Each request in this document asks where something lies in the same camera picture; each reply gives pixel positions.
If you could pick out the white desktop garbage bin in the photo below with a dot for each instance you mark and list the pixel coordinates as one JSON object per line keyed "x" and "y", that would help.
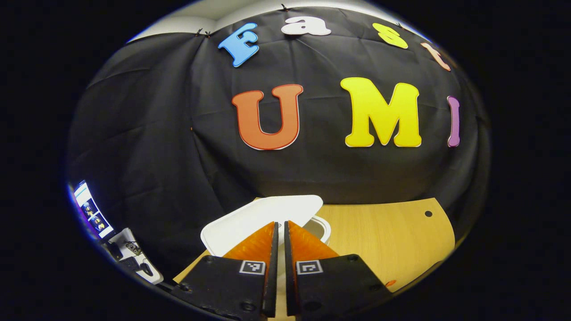
{"x": 250, "y": 218}

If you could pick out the black backdrop cloth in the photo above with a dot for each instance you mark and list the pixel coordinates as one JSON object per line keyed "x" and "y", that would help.
{"x": 178, "y": 133}

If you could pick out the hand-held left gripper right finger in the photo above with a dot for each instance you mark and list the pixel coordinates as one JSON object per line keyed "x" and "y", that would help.
{"x": 290, "y": 285}

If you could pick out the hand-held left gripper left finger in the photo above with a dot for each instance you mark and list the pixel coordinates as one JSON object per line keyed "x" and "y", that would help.
{"x": 271, "y": 276}

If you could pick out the wooden desktop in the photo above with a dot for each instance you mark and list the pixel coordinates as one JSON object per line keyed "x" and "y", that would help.
{"x": 379, "y": 240}

